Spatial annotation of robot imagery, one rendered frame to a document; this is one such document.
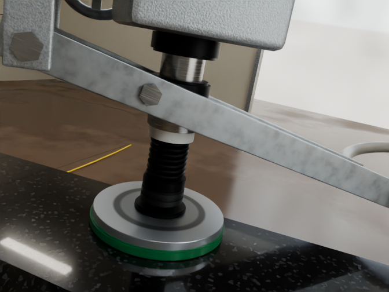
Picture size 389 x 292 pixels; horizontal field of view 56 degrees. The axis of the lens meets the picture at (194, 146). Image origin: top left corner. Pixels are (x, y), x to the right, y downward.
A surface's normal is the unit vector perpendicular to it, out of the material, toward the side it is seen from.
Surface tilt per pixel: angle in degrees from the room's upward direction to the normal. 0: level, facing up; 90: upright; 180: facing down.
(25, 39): 90
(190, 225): 0
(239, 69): 90
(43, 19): 90
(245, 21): 90
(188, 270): 0
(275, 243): 0
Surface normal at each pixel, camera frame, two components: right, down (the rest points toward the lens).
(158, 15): 0.29, 0.32
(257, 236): 0.17, -0.95
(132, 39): -0.40, 0.19
